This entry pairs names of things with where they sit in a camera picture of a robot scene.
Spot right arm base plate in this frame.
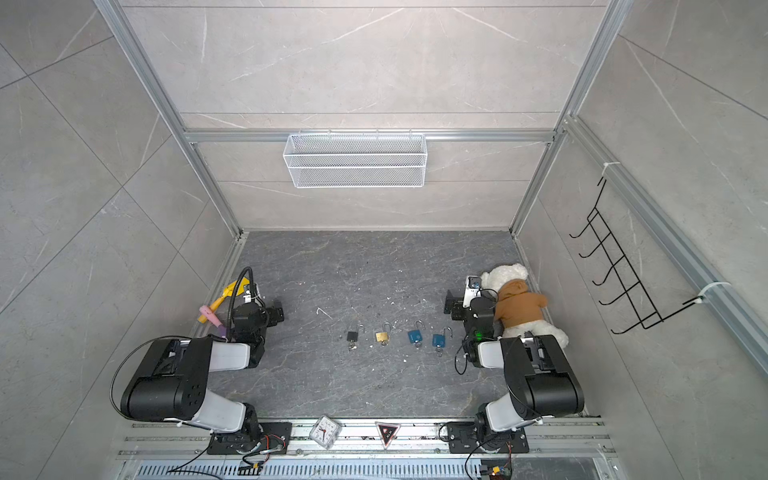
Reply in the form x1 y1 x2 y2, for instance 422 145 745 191
437 422 530 454

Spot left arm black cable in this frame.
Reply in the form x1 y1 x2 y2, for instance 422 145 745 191
226 266 256 343

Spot white wire mesh basket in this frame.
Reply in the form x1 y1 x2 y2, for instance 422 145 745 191
283 133 428 189

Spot black wire hook rack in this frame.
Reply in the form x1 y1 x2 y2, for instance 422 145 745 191
568 177 705 335

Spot red triangle warning sign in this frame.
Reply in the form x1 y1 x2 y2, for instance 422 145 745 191
375 422 401 449

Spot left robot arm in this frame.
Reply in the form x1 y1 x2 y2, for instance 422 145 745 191
117 299 285 437

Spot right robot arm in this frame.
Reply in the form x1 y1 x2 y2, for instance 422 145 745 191
444 290 585 440

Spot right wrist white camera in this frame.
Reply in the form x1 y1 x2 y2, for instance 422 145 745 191
462 276 482 308

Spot white teddy bear brown hoodie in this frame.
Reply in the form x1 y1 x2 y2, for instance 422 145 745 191
481 263 569 348

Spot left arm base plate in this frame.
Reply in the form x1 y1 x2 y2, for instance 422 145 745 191
207 422 293 456

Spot pink purple toy shovel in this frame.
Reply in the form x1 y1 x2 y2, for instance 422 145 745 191
198 305 227 337

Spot yellow toy shovel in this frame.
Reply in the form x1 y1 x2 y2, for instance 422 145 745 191
208 279 250 313

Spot brass padlock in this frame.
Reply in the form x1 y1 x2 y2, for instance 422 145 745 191
375 322 391 346

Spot small white clock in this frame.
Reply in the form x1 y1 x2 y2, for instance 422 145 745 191
309 415 343 450

